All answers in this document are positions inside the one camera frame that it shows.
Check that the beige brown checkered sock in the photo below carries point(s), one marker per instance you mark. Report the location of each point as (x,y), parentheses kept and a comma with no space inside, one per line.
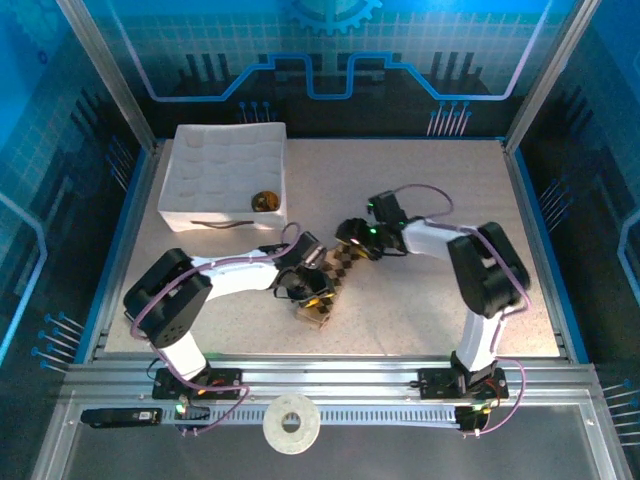
(312,318)
(345,272)

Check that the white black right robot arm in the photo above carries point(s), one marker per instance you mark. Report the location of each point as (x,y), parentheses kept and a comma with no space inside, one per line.
(487,270)

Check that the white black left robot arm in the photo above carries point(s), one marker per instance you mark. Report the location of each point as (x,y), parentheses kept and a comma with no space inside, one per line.
(170,300)

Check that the white tape roll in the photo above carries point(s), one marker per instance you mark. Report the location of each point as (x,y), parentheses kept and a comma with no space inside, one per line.
(272,425)

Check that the white fabric organizer box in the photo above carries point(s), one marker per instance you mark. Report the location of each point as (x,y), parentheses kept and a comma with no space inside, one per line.
(220,165)

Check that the small green-lit circuit board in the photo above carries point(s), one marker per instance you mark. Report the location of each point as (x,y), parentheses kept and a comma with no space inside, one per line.
(474,417)
(192,412)

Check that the black device with label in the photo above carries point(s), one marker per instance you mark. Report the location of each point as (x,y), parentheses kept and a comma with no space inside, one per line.
(115,417)

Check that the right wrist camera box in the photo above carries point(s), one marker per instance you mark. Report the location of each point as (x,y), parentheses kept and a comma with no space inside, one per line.
(387,207)

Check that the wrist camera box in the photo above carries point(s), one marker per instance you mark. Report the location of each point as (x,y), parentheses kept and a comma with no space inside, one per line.
(312,250)
(387,207)

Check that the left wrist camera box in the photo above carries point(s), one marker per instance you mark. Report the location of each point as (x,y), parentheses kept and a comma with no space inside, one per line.
(312,250)

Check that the aluminium frame rail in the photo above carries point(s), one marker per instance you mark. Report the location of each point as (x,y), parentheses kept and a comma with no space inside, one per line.
(325,372)

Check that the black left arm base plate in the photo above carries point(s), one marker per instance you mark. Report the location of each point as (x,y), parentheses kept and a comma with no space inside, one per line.
(225,382)

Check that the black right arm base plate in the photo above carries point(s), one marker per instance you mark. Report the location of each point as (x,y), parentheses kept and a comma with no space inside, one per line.
(435,382)

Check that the aluminium frame post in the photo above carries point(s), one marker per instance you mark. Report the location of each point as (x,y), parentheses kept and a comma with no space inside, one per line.
(550,70)
(107,70)

